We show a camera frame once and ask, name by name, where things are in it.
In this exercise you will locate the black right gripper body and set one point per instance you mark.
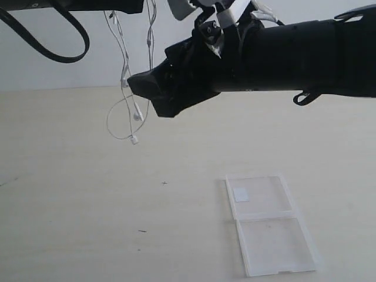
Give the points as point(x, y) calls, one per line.
point(204, 65)

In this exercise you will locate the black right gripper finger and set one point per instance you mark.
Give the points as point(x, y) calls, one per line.
point(152, 85)
point(171, 106)

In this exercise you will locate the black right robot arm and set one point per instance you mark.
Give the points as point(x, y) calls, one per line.
point(314, 58)

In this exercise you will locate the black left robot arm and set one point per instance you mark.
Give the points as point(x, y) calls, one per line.
point(126, 6)

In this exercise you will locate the clear plastic storage case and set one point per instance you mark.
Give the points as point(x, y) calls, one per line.
point(272, 233)

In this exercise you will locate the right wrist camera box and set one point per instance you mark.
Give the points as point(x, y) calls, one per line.
point(227, 12)

